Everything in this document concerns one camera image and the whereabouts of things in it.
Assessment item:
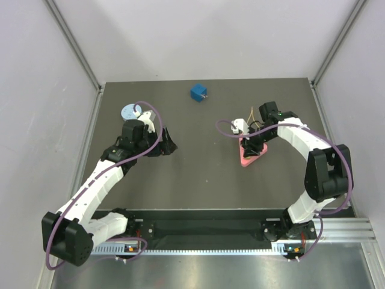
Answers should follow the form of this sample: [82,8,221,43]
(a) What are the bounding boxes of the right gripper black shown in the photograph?
[241,126,277,157]

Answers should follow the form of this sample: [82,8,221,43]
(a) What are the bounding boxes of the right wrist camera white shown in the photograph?
[230,119,249,135]

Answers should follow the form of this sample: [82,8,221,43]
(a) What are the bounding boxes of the slotted cable duct rail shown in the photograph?
[91,242,304,256]

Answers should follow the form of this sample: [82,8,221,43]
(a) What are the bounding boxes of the yellow USB cable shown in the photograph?
[247,107,262,127]

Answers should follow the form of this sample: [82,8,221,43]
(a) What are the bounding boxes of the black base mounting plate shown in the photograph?
[126,209,316,249]

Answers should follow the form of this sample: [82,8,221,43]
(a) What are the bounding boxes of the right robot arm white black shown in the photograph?
[234,102,353,238]

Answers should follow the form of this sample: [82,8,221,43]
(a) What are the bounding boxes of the purple cable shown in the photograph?
[45,101,165,270]
[215,119,353,241]

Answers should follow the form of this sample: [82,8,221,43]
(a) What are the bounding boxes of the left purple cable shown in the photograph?
[45,101,165,270]

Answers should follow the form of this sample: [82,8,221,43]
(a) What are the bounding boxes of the blue cube plug adapter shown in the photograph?
[190,84,208,102]

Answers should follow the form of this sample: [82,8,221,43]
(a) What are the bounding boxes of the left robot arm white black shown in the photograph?
[42,119,177,266]

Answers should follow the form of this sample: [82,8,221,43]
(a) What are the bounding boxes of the light blue round power strip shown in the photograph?
[121,104,142,121]

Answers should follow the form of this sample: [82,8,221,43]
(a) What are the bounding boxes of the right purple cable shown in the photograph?
[215,119,353,241]

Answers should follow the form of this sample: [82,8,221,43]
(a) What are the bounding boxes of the pink triangular power strip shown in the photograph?
[239,138,268,167]

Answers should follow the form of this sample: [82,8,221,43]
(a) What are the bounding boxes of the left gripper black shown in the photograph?
[134,126,177,157]

